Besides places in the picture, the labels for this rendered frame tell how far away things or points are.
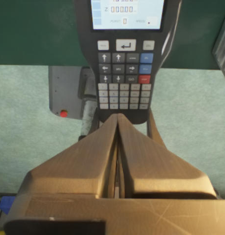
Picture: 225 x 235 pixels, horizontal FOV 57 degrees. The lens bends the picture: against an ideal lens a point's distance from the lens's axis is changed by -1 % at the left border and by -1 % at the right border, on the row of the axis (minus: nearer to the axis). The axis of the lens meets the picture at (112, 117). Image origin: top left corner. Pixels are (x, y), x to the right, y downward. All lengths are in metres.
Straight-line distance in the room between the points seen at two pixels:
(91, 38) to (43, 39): 0.19
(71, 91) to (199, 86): 0.85
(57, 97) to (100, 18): 1.00
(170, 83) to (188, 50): 1.05
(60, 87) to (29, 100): 0.56
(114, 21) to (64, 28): 0.19
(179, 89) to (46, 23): 1.22
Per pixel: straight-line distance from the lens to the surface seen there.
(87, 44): 0.21
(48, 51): 0.40
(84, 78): 1.00
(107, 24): 0.20
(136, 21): 0.20
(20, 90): 1.60
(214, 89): 1.57
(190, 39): 0.39
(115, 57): 0.21
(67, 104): 1.20
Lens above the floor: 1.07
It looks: 41 degrees down
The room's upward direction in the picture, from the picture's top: 178 degrees counter-clockwise
